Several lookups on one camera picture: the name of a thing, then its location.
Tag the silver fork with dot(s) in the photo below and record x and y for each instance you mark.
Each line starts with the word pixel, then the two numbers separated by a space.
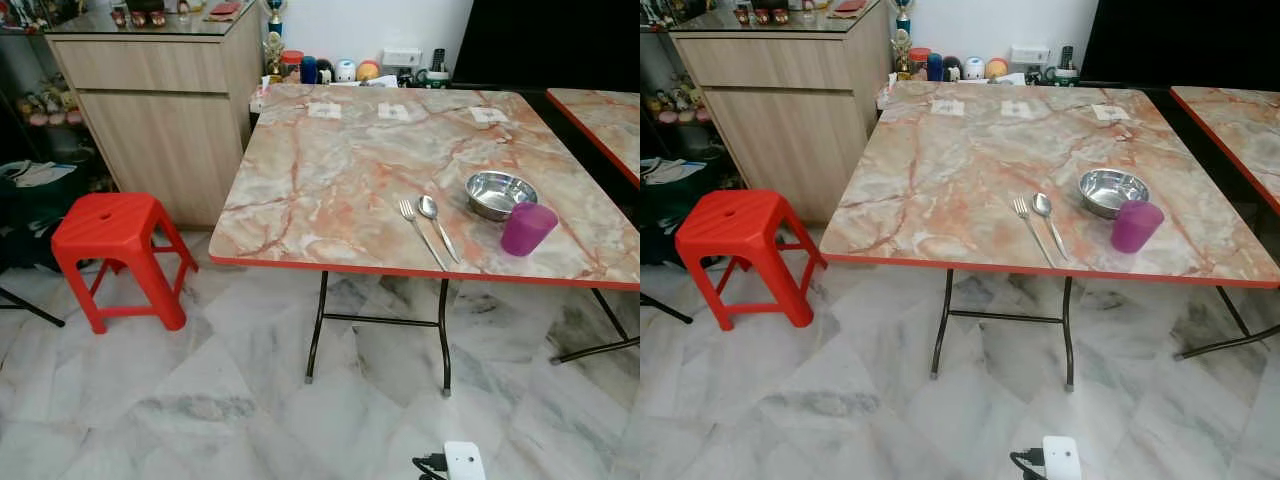
pixel 422 234
pixel 1034 232

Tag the white wall socket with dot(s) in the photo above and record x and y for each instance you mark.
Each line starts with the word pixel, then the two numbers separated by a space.
pixel 1029 55
pixel 402 57

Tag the blue container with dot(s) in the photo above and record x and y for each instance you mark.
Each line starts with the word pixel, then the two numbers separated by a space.
pixel 935 68
pixel 308 70

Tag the dark bag with papers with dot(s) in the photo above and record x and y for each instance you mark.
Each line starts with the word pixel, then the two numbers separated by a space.
pixel 35 215
pixel 665 200

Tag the red lid jar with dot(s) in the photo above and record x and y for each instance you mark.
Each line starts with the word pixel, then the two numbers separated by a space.
pixel 291 66
pixel 919 63

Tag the black television screen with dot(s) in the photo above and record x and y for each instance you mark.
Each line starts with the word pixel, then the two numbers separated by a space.
pixel 1180 40
pixel 550 40

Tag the silver spoon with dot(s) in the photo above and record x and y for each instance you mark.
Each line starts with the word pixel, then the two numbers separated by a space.
pixel 1043 205
pixel 428 207

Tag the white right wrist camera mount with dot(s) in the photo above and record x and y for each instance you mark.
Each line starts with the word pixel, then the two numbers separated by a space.
pixel 465 463
pixel 1062 460

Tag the gold and blue trophy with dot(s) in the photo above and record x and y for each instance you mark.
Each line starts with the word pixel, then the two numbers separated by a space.
pixel 903 42
pixel 274 45

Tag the white paper label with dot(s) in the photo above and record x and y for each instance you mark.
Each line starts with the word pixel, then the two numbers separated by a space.
pixel 325 110
pixel 489 115
pixel 1018 110
pixel 394 112
pixel 1111 112
pixel 947 107

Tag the red flat pouch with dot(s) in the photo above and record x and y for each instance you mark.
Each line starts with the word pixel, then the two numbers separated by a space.
pixel 225 10
pixel 849 7

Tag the marble pattern folding table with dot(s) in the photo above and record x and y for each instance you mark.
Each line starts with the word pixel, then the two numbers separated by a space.
pixel 610 120
pixel 1240 125
pixel 950 180
pixel 330 180

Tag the black stand leg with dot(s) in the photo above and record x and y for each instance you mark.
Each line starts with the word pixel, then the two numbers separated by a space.
pixel 665 309
pixel 30 308

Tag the red plastic stool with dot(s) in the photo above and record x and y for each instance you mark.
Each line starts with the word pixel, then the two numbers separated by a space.
pixel 105 225
pixel 735 220

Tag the white round figurine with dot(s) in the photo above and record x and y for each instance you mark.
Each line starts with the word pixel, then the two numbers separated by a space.
pixel 346 71
pixel 974 69

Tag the purple plastic cup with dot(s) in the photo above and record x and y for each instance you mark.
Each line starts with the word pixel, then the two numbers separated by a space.
pixel 1134 230
pixel 526 232

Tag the stainless steel bowl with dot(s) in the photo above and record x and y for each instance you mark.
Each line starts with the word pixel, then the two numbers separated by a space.
pixel 498 190
pixel 1110 188

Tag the dark round figurine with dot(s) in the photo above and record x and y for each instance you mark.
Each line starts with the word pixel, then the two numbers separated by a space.
pixel 952 69
pixel 325 71

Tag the light wooden cabinet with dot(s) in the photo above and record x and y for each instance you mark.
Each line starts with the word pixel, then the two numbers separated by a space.
pixel 150 130
pixel 780 130

